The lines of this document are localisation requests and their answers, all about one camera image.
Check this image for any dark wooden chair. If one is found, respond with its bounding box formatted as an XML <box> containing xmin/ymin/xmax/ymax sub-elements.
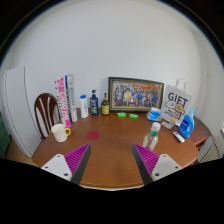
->
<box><xmin>33</xmin><ymin>92</ymin><xmax>62</xmax><ymax>140</ymax></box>

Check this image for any blue tissue pack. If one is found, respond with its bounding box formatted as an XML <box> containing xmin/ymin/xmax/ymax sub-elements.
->
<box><xmin>145</xmin><ymin>107</ymin><xmax>162</xmax><ymax>122</ymax></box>

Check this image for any white remote control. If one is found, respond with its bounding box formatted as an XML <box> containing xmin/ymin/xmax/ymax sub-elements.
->
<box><xmin>172</xmin><ymin>131</ymin><xmax>186</xmax><ymax>144</ymax></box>

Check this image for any dark blue pump bottle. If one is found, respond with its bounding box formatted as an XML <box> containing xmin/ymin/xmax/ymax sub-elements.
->
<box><xmin>89</xmin><ymin>88</ymin><xmax>100</xmax><ymax>117</ymax></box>

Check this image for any framed group photo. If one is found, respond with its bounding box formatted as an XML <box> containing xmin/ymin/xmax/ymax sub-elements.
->
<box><xmin>107</xmin><ymin>76</ymin><xmax>165</xmax><ymax>113</ymax></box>

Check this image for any small snack packet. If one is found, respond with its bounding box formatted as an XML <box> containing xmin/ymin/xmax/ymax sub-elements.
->
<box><xmin>160</xmin><ymin>119</ymin><xmax>175</xmax><ymax>130</ymax></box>

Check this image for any blue detergent bottle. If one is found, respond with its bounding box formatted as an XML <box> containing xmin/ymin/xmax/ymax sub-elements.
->
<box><xmin>177</xmin><ymin>108</ymin><xmax>196</xmax><ymax>139</ymax></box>

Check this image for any white radiator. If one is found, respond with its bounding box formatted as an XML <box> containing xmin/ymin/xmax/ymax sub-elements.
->
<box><xmin>199</xmin><ymin>136</ymin><xmax>224</xmax><ymax>164</ymax></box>

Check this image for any white paper gift bag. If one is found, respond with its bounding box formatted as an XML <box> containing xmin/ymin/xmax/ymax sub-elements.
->
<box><xmin>160</xmin><ymin>77</ymin><xmax>193</xmax><ymax>127</ymax></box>

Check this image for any white lotion tube blue cap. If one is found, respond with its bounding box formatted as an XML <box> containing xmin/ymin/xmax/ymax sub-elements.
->
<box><xmin>79</xmin><ymin>94</ymin><xmax>90</xmax><ymax>119</ymax></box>

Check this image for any amber pump bottle yellow label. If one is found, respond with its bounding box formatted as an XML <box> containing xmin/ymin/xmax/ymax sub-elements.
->
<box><xmin>101</xmin><ymin>92</ymin><xmax>111</xmax><ymax>116</ymax></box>

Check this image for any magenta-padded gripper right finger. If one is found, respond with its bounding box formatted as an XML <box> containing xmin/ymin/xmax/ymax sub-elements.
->
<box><xmin>131</xmin><ymin>143</ymin><xmax>184</xmax><ymax>185</ymax></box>

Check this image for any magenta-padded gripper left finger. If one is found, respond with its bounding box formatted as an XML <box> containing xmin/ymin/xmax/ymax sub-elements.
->
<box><xmin>40</xmin><ymin>143</ymin><xmax>92</xmax><ymax>185</ymax></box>

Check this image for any flat round red coaster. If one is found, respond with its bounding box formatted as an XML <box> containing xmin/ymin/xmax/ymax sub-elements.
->
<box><xmin>86</xmin><ymin>130</ymin><xmax>101</xmax><ymax>141</ymax></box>

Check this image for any clear bottle with green label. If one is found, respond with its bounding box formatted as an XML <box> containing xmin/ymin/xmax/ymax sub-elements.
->
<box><xmin>142</xmin><ymin>121</ymin><xmax>162</xmax><ymax>152</ymax></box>

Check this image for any white mug with yellow handle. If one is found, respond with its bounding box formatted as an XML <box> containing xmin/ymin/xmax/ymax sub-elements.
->
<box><xmin>50</xmin><ymin>123</ymin><xmax>72</xmax><ymax>143</ymax></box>

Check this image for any white door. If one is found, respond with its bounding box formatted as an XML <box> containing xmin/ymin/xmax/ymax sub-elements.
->
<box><xmin>1</xmin><ymin>65</ymin><xmax>42</xmax><ymax>158</ymax></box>

